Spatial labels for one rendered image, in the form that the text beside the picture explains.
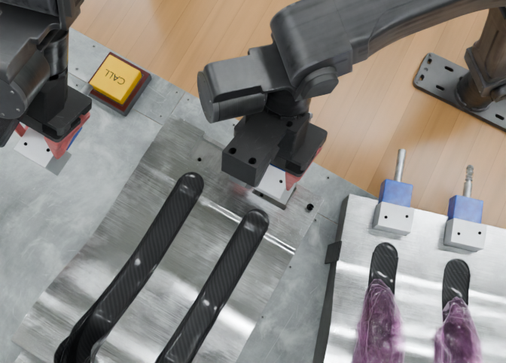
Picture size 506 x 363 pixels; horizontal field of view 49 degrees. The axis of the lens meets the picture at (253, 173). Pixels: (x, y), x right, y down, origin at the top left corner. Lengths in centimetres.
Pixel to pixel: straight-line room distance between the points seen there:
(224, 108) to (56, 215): 42
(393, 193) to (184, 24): 46
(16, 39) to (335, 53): 31
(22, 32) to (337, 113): 54
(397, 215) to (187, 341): 35
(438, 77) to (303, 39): 50
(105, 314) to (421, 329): 43
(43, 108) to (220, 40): 41
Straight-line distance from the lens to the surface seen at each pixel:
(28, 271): 93
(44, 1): 60
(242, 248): 80
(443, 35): 107
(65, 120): 70
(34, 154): 78
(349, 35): 54
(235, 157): 59
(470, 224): 87
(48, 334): 77
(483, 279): 90
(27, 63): 61
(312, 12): 55
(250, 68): 58
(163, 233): 81
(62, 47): 65
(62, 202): 93
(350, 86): 98
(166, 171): 81
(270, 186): 75
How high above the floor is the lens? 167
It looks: 75 degrees down
